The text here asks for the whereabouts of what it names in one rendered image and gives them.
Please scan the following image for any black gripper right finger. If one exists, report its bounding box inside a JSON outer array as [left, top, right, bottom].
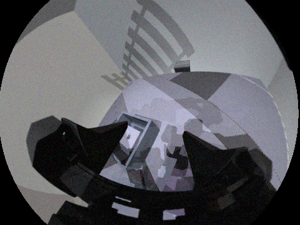
[[182, 131, 248, 189]]

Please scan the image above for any white square plate with hole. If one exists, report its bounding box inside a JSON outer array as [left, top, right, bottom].
[[120, 126, 142, 151]]

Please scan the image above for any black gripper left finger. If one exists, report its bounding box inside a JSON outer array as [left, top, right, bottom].
[[61, 117, 128, 174]]

